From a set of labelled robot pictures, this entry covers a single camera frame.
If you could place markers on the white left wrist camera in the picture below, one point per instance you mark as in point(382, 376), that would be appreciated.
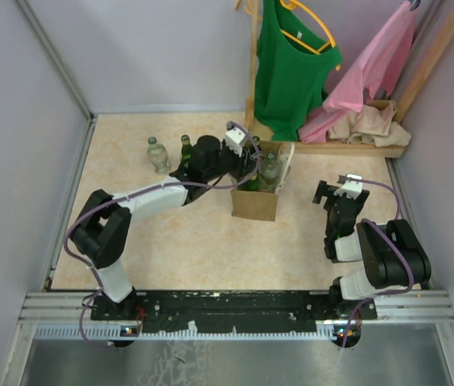
point(235, 137)

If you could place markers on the pink shirt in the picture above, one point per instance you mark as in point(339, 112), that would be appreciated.
point(377, 67)

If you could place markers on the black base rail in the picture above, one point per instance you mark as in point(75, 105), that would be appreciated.
point(280, 311)

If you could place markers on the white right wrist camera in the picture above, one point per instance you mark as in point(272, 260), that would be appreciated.
point(350, 185)

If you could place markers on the green Perrier bottle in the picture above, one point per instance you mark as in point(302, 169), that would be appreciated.
point(250, 185)
point(186, 149)
point(257, 141)

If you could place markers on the clear Chang soda bottle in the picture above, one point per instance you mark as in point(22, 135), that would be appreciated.
point(269, 173)
point(158, 156)

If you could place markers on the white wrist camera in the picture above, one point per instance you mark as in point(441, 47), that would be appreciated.
point(350, 185)
point(235, 137)

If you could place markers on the wooden clothes rack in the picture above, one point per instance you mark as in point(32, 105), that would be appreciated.
point(407, 98)

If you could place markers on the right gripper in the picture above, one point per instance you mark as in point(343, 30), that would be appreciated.
point(327, 190)

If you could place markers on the yellow clothes hanger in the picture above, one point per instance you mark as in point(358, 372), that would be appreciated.
point(306, 30)

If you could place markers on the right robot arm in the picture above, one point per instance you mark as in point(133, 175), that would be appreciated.
point(393, 260)

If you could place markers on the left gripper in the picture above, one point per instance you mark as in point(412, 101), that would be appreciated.
point(245, 164)

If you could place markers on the brown canvas bag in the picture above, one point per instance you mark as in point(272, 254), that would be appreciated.
point(258, 205)

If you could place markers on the green tank top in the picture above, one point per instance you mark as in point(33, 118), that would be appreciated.
point(289, 84)

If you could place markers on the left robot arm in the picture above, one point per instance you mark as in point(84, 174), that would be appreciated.
point(100, 231)

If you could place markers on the beige crumpled cloth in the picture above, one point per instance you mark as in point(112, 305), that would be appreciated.
point(372, 126)

